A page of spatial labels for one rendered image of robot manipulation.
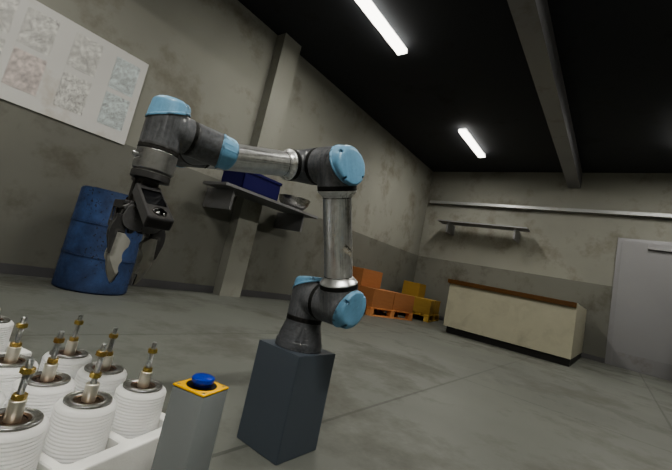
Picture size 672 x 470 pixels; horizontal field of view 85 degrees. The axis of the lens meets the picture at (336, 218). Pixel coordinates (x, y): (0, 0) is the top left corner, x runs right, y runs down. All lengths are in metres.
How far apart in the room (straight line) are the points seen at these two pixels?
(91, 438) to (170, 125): 0.56
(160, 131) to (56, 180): 3.12
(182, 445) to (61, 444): 0.19
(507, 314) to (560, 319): 0.64
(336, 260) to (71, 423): 0.67
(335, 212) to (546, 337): 5.01
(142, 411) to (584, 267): 7.76
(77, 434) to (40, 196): 3.16
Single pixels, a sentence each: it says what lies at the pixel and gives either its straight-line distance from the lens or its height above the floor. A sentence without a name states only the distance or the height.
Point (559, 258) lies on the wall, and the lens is 8.20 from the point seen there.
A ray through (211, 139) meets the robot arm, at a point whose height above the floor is 0.78.
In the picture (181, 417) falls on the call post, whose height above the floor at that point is 0.27.
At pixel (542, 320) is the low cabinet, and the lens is 5.86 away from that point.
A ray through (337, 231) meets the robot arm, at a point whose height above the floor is 0.67.
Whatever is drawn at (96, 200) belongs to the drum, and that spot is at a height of 0.70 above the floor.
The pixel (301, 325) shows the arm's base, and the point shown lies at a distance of 1.21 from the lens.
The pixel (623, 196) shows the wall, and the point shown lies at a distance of 8.41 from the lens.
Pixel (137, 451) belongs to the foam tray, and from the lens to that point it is 0.88.
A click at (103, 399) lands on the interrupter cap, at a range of 0.85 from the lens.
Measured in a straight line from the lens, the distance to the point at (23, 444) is 0.75.
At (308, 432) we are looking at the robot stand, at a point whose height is 0.07.
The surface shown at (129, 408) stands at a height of 0.22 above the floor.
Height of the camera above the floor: 0.57
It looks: 8 degrees up
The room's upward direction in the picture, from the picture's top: 12 degrees clockwise
